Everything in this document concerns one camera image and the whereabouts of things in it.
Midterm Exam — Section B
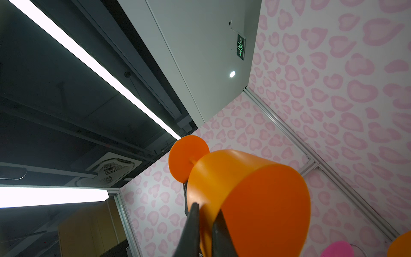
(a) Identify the ceiling light strip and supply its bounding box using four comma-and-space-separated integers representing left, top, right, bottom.
10, 0, 181, 140

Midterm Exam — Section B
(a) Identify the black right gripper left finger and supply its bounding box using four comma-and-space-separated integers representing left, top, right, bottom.
173, 202, 200, 257

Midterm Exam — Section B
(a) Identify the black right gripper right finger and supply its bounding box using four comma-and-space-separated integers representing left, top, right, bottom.
212, 211, 238, 257

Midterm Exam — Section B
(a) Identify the orange plastic wine glass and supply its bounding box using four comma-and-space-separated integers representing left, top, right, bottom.
387, 231, 411, 257
169, 136, 310, 257

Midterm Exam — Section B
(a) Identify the aluminium diagonal frame bar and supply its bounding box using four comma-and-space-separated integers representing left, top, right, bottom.
243, 87, 400, 241

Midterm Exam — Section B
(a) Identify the green exit sign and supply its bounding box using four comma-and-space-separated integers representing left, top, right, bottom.
237, 34, 246, 60

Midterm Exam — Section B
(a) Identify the magenta plastic wine glass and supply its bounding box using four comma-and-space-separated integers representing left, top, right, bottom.
320, 241, 354, 257

